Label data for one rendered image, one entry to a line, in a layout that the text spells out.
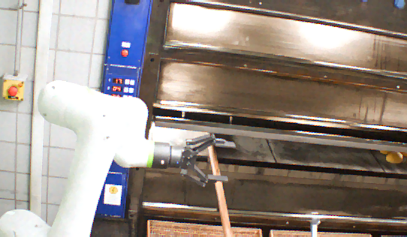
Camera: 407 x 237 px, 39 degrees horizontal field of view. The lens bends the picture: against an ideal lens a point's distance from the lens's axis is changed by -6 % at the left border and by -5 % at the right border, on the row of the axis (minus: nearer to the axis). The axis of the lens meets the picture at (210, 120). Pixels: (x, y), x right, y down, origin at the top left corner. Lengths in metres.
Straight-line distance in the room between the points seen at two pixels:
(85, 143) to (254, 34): 1.15
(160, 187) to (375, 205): 1.08
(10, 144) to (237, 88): 1.04
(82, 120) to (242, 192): 1.41
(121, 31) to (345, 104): 1.05
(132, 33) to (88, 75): 0.27
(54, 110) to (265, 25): 1.17
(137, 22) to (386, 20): 1.08
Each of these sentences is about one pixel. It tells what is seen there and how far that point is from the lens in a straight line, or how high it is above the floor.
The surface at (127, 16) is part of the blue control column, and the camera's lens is 2.41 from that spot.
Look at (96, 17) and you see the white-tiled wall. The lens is 2.45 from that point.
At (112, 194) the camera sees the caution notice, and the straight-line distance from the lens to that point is 2.76.
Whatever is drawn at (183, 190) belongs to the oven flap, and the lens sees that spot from 2.79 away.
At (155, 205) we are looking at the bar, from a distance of 2.38.
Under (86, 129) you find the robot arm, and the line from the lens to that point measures 1.56.
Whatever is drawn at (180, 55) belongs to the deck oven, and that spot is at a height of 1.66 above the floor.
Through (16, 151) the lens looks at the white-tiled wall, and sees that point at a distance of 2.74.
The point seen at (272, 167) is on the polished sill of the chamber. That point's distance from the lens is 2.80.
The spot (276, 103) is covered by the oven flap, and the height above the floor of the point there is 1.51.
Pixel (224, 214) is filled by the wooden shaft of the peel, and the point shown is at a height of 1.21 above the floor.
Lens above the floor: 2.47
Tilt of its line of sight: 24 degrees down
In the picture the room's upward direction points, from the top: 11 degrees clockwise
